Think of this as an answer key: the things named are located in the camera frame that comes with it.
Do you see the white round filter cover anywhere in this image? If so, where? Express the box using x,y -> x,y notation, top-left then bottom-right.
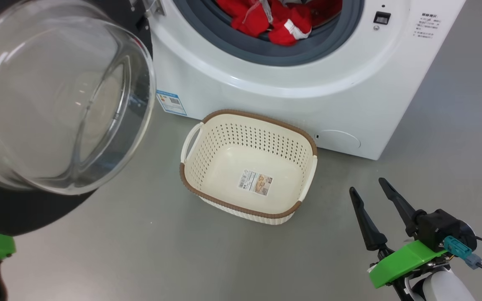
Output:
316,130 -> 361,150

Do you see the cream laundry basket brown rim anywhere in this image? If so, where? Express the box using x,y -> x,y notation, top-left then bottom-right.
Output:
179,110 -> 318,225

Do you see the white printed text label sticker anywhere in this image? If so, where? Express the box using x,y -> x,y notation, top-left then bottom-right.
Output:
413,13 -> 441,39

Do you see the white washing machine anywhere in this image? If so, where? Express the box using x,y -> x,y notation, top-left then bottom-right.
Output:
147,0 -> 467,161

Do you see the blue energy label sticker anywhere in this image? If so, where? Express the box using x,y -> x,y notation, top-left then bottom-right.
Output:
156,90 -> 187,116

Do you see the black round glass washer door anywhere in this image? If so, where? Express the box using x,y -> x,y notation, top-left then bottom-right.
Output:
0,0 -> 158,237

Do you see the product label sticker with barcode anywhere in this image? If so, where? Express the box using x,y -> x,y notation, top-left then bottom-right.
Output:
238,169 -> 273,196

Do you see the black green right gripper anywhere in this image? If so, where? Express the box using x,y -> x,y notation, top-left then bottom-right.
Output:
349,178 -> 478,289

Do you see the teal cable connector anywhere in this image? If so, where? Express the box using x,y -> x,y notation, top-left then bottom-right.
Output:
443,236 -> 482,269

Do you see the red and white garment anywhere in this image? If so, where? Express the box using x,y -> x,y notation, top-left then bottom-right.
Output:
215,0 -> 343,46

